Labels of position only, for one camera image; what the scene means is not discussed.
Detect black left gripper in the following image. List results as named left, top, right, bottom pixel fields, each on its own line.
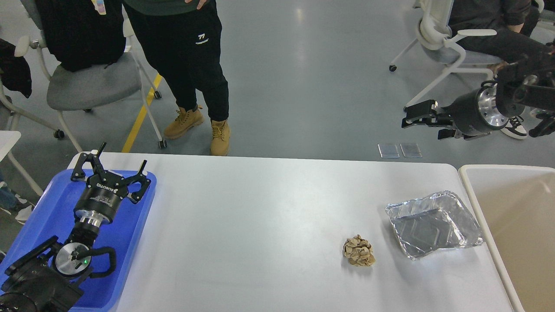
left=71, top=142, right=152, bottom=227

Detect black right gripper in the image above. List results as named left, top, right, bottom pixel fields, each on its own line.
left=401, top=84, right=508, bottom=140

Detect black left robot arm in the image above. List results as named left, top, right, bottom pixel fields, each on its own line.
left=1, top=148, right=156, bottom=312

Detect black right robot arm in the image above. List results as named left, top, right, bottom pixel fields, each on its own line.
left=401, top=52, right=555, bottom=140

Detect right floor plate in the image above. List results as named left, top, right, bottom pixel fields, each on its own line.
left=400, top=143, right=423, bottom=158

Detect floor plate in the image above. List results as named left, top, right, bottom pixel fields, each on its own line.
left=377, top=143, right=400, bottom=159
left=400, top=143, right=423, bottom=158

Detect left floor plate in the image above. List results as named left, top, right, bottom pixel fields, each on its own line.
left=377, top=143, right=400, bottom=159

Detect blue plastic tray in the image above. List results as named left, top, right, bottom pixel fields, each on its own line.
left=1, top=169, right=157, bottom=312

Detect aluminium foil tray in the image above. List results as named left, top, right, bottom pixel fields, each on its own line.
left=385, top=190, right=483, bottom=260

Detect grey office chair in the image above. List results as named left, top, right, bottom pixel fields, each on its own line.
left=15, top=0, right=167, bottom=152

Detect white office chair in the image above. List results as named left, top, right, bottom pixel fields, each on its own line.
left=389, top=0, right=502, bottom=108

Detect white side table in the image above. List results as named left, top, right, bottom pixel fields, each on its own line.
left=0, top=130, right=44, bottom=197

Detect beige plastic bin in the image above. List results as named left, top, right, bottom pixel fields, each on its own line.
left=459, top=165, right=555, bottom=312

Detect seated person dark clothes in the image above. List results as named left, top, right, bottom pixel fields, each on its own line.
left=448, top=0, right=555, bottom=140

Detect black garment far left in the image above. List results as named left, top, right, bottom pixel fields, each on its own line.
left=0, top=39, right=32, bottom=98

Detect black jacket on chair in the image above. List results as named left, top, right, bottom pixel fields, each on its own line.
left=35, top=0, right=126, bottom=72

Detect crumpled brown paper ball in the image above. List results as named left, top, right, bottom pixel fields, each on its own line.
left=343, top=235, right=376, bottom=267

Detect standing person black trousers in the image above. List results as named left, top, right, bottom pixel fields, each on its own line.
left=123, top=0, right=230, bottom=156

